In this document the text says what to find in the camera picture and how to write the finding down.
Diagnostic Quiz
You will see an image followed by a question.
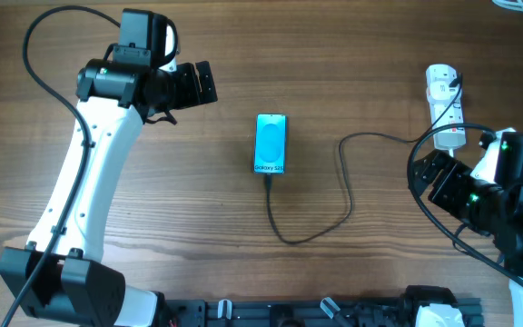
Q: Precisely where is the white USB charger adapter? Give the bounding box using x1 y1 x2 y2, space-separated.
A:
426 78 461 104

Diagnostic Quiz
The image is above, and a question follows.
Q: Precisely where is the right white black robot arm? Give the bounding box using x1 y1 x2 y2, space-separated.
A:
407 123 523 326

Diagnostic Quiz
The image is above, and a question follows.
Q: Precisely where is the black USB charging cable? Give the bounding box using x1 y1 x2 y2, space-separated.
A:
263 73 468 246

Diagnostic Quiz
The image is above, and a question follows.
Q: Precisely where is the blue Galaxy smartphone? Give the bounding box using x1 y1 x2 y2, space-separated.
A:
253 114 287 174

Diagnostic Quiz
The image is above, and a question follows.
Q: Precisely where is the white power strip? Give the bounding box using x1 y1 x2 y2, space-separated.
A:
426 64 466 154

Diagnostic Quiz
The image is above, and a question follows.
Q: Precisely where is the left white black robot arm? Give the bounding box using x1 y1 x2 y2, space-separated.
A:
0 9 217 326

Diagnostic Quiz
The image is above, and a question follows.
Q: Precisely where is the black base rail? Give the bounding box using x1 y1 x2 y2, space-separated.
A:
160 295 485 327

